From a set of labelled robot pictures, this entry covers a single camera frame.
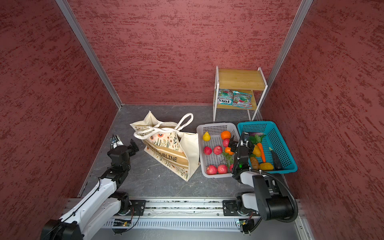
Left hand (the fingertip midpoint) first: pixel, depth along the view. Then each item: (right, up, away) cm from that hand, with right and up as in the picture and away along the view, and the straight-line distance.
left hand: (126, 145), depth 84 cm
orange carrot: (+83, -3, +11) cm, 84 cm away
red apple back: (+60, 0, +10) cm, 61 cm away
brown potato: (+75, -11, 0) cm, 76 cm away
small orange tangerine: (+61, -3, +6) cm, 61 cm away
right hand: (+67, +3, +5) cm, 67 cm away
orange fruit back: (+60, +5, +13) cm, 62 cm away
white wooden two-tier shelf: (+68, +40, +8) cm, 79 cm away
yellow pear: (+48, +4, +11) cm, 49 cm away
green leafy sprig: (+61, -9, +4) cm, 62 cm away
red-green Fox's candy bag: (+72, +28, +14) cm, 78 cm away
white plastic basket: (+53, -10, +6) cm, 54 cm away
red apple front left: (+49, -13, -3) cm, 51 cm away
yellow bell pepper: (+78, -4, +4) cm, 78 cm away
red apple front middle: (+55, -13, -2) cm, 57 cm away
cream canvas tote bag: (+26, 0, -7) cm, 27 cm away
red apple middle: (+54, -4, +6) cm, 54 cm away
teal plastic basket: (+92, +2, +12) cm, 93 cm away
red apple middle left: (+48, -4, +6) cm, 48 cm away
